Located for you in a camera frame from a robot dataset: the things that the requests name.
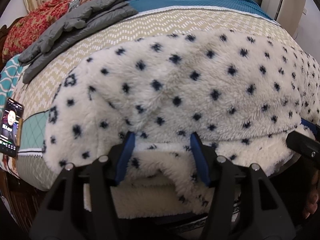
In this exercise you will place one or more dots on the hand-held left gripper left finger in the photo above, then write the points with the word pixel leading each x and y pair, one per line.
pixel 126 155

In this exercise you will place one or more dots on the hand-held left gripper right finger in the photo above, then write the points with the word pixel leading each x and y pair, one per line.
pixel 200 155

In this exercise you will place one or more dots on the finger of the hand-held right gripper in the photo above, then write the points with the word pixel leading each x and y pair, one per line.
pixel 303 142

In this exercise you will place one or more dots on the white fleece garment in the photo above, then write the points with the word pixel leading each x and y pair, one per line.
pixel 180 110

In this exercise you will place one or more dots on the person's foot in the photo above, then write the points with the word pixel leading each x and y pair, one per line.
pixel 311 200

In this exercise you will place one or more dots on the beige and blue patterned blanket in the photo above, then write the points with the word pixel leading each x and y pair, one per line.
pixel 100 52

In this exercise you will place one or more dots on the black smartphone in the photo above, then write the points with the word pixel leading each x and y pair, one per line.
pixel 11 127

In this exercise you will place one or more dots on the grey puffer jacket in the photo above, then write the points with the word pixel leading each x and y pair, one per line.
pixel 75 27

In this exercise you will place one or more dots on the teal wave-patterned cloth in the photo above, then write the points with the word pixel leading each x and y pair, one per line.
pixel 8 76

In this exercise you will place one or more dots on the white air conditioner unit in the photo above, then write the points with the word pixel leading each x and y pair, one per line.
pixel 285 0

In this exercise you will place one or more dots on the red floral quilt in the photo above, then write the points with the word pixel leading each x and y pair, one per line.
pixel 82 7

